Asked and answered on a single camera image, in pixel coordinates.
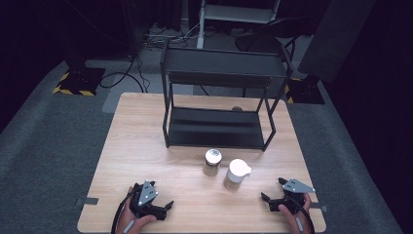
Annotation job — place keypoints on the black metal two-tier shelf rack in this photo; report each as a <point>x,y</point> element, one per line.
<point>214,128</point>

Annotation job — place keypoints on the grey upright panel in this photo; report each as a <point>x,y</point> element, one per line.
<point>334,39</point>

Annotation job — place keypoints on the person's right hand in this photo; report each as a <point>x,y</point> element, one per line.
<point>300,222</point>

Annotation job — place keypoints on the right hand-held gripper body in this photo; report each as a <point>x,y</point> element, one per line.
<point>293,187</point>

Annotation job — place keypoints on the person's left hand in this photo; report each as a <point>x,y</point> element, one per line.
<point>130,221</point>

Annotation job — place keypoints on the small brown round object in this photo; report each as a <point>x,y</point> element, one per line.
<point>237,108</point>

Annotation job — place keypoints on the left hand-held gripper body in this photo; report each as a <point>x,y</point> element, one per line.
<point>145,195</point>

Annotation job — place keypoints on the black base with yellow stripes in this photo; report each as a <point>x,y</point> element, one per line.
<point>305,92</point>
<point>81,81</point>

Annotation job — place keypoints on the white metal stand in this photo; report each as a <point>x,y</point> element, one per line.
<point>237,13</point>

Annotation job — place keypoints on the glass jar with white lid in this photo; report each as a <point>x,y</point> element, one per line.
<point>236,174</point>

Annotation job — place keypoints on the black tape strip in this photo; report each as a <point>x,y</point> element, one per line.
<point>87,201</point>
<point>321,207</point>

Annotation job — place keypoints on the glass jar with metal lid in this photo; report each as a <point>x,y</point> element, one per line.
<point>212,162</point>

